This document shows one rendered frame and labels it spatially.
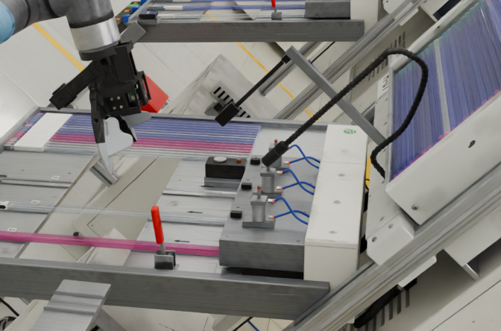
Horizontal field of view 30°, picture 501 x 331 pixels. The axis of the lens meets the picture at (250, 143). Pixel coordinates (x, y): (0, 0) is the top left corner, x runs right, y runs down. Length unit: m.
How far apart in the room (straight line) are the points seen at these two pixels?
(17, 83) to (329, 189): 2.29
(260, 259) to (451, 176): 0.33
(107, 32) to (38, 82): 2.29
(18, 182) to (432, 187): 0.85
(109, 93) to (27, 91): 2.18
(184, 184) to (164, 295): 0.36
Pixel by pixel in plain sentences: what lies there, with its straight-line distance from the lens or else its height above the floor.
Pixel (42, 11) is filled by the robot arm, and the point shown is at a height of 1.14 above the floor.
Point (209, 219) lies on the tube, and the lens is 1.62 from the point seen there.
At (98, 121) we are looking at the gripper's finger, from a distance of 1.55.
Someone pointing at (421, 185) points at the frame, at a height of 1.43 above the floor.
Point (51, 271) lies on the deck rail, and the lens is 1.51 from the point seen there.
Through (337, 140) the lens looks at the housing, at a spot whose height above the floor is 1.25.
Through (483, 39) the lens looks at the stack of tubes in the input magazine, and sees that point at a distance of 1.59.
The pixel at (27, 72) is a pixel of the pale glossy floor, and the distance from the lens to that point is 3.81.
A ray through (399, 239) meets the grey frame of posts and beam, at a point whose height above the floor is 1.36.
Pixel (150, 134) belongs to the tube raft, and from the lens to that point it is 1.99.
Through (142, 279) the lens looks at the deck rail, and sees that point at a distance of 1.46.
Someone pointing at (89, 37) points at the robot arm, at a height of 1.17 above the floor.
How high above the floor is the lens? 1.78
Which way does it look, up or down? 21 degrees down
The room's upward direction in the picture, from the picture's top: 48 degrees clockwise
